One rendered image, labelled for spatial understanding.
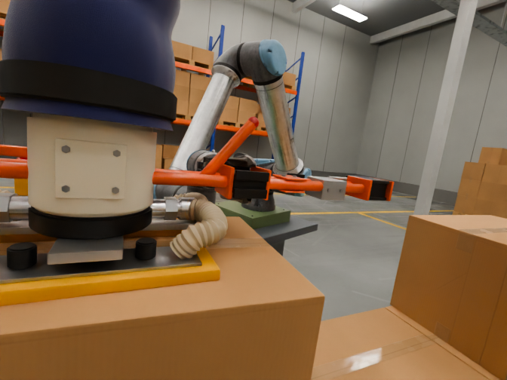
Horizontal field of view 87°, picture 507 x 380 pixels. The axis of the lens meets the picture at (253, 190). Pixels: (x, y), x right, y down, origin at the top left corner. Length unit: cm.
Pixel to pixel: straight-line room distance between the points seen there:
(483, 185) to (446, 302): 675
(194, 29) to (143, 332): 949
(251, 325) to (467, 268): 90
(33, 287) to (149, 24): 34
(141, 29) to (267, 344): 44
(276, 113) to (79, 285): 90
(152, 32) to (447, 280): 114
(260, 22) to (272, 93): 963
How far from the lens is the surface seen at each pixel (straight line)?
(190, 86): 791
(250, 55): 105
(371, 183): 69
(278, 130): 115
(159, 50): 43
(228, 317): 37
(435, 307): 126
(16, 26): 44
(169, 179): 47
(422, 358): 115
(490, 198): 785
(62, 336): 36
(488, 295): 116
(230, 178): 48
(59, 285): 39
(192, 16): 977
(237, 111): 831
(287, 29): 1118
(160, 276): 39
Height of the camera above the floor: 115
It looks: 9 degrees down
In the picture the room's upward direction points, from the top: 7 degrees clockwise
